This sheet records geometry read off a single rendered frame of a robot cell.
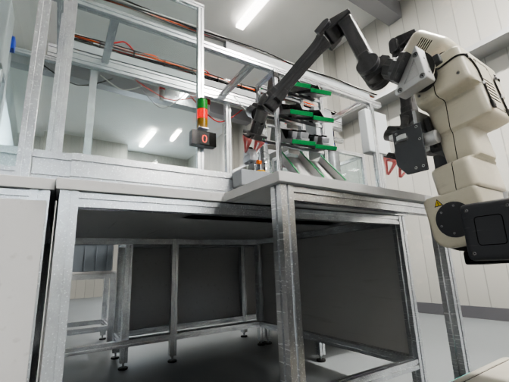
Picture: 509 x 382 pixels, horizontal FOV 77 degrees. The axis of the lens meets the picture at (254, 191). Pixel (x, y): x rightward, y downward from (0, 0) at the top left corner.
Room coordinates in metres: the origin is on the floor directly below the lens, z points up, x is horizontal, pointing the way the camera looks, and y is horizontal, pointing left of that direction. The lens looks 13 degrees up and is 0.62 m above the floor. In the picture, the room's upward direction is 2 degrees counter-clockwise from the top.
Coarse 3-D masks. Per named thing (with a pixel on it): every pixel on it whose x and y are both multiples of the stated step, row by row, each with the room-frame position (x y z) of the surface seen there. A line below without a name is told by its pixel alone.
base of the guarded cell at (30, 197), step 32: (0, 192) 0.77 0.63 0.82; (32, 192) 0.80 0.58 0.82; (0, 224) 0.76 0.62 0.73; (32, 224) 0.80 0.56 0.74; (0, 256) 0.77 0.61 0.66; (32, 256) 0.80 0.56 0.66; (0, 288) 0.77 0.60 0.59; (32, 288) 0.81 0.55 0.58; (0, 320) 0.78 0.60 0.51; (32, 320) 0.81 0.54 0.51; (0, 352) 0.78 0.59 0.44; (32, 352) 0.82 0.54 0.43
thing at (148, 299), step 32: (128, 256) 2.22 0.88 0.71; (160, 256) 2.69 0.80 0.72; (192, 256) 2.84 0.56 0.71; (224, 256) 3.00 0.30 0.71; (128, 288) 2.22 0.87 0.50; (160, 288) 2.69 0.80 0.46; (192, 288) 2.84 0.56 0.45; (224, 288) 3.00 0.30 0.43; (128, 320) 2.23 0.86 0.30; (160, 320) 2.70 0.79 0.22; (192, 320) 2.84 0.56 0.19; (224, 320) 2.94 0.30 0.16; (256, 320) 2.78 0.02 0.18
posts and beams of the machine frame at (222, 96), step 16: (64, 0) 1.43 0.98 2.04; (64, 16) 1.43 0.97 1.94; (64, 32) 1.44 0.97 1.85; (48, 48) 1.81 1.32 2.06; (208, 48) 1.87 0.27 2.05; (224, 48) 1.93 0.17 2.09; (256, 64) 2.07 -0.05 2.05; (272, 64) 2.14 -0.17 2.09; (240, 80) 2.27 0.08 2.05; (208, 96) 2.41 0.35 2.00; (224, 96) 2.49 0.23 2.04; (240, 96) 2.57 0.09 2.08; (352, 96) 2.60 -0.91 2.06; (48, 128) 1.43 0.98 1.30; (336, 128) 3.19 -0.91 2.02; (48, 144) 1.43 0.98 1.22
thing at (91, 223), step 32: (96, 192) 0.86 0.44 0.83; (128, 192) 0.89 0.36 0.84; (160, 192) 0.94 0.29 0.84; (192, 192) 1.00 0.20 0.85; (96, 224) 1.49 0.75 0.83; (128, 224) 1.53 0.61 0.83; (160, 224) 1.57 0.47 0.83; (192, 224) 1.62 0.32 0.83; (224, 224) 1.67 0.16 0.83; (256, 224) 1.72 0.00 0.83; (320, 224) 1.83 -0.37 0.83
